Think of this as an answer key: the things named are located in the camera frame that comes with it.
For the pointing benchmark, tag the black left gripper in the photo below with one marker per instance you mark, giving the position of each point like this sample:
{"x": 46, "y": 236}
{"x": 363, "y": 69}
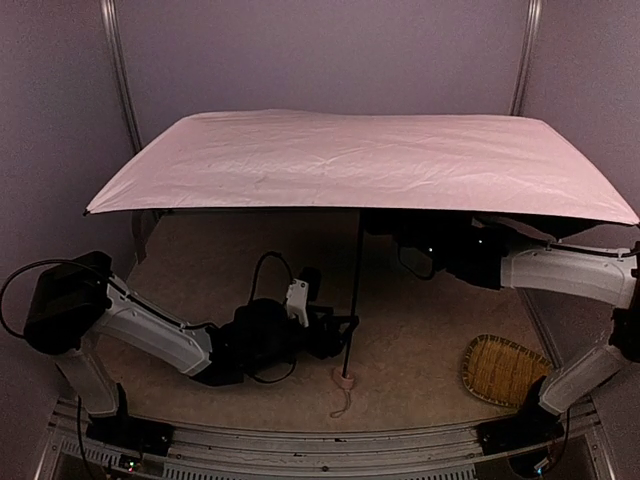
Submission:
{"x": 323, "y": 335}

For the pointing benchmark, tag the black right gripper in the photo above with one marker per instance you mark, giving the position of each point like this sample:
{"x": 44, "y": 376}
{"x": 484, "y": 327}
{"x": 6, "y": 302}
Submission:
{"x": 409, "y": 240}

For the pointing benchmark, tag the pink umbrella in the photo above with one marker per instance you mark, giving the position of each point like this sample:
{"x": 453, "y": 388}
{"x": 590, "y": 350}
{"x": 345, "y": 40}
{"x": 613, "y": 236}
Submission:
{"x": 489, "y": 199}

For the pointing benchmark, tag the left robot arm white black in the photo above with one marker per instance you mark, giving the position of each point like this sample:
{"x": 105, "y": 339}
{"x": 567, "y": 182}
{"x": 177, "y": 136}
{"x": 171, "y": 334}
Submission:
{"x": 77, "y": 300}

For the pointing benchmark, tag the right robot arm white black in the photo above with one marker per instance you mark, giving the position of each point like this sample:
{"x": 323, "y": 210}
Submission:
{"x": 575, "y": 300}

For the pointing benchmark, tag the woven bamboo tray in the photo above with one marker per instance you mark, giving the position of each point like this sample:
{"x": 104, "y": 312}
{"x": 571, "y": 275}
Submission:
{"x": 500, "y": 371}

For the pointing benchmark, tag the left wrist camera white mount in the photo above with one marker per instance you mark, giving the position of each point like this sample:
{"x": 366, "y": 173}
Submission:
{"x": 303, "y": 289}

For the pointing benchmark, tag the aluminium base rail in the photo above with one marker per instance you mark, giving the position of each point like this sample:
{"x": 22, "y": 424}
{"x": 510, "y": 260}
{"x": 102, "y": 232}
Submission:
{"x": 204, "y": 452}

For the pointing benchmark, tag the right aluminium frame post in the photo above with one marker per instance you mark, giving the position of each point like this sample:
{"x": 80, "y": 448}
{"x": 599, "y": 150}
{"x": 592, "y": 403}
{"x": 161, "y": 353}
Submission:
{"x": 531, "y": 29}

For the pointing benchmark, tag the aluminium frame post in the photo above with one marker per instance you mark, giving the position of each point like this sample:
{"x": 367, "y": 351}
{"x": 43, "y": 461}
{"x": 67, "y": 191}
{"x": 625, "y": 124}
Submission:
{"x": 109, "y": 16}
{"x": 531, "y": 29}

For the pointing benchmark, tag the left aluminium frame post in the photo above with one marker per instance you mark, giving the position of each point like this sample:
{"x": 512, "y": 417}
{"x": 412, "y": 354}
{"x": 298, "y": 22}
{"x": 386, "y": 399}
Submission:
{"x": 109, "y": 16}

